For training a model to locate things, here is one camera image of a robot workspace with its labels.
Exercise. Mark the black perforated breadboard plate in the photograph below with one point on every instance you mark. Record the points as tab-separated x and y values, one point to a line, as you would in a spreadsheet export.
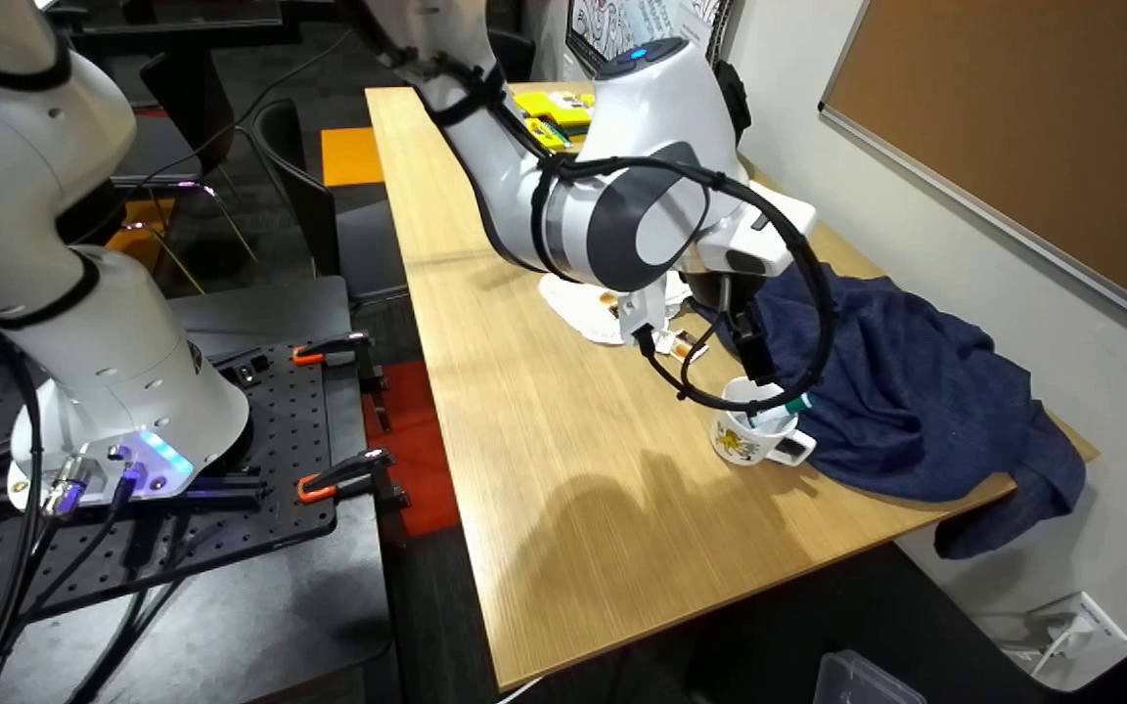
265	431

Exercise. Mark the dark blue cloth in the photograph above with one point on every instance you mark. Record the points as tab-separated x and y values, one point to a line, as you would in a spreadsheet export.
929	405

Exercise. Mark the white mug cup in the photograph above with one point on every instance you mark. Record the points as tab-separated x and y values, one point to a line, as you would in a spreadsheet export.
746	439

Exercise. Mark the clear plastic bin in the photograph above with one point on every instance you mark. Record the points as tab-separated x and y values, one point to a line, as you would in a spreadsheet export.
1047	641

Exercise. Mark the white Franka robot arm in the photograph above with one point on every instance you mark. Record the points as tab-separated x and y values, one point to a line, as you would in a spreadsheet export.
616	220

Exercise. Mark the brown cork board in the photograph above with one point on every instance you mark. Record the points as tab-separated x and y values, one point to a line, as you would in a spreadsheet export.
1047	118

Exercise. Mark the teal and white marker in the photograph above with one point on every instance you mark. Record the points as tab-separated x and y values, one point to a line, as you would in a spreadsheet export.
796	409

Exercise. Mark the grey plastic box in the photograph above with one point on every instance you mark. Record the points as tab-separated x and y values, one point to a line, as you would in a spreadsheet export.
867	682

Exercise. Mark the black chair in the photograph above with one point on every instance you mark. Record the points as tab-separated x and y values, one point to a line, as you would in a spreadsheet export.
294	170

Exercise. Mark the yellow packet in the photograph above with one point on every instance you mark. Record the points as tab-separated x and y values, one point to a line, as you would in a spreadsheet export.
548	118

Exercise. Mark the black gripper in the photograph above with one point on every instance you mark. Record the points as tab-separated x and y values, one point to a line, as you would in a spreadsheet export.
761	328

